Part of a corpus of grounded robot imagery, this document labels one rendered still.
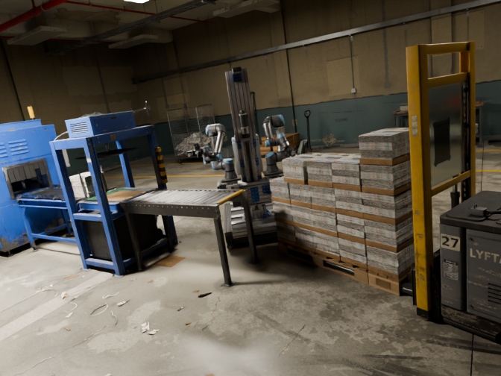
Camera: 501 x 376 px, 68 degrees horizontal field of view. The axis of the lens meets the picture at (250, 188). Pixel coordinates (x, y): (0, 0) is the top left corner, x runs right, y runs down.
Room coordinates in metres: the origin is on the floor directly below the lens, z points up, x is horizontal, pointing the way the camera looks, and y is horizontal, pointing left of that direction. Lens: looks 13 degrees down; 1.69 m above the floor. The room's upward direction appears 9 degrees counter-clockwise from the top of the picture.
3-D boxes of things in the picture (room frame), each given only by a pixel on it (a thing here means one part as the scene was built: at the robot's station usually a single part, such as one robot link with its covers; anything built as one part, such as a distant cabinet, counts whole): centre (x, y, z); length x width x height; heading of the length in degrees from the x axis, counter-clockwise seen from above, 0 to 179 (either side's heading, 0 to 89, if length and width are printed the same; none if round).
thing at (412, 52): (2.31, -1.10, 0.97); 0.09 x 0.09 x 1.75; 36
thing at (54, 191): (5.01, 2.53, 0.75); 1.53 x 0.64 x 0.10; 56
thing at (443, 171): (2.48, -1.38, 1.28); 0.57 x 0.01 x 0.65; 126
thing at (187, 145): (11.74, 1.51, 0.85); 1.21 x 0.83 x 1.71; 56
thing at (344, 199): (3.44, -0.70, 0.42); 1.17 x 0.39 x 0.83; 36
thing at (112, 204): (4.38, 1.59, 0.75); 0.70 x 0.65 x 0.10; 56
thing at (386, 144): (2.85, -1.12, 0.65); 0.39 x 0.30 x 1.29; 126
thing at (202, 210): (3.60, 0.88, 0.74); 1.34 x 0.05 x 0.12; 56
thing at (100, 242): (4.38, 1.59, 0.38); 0.94 x 0.69 x 0.63; 146
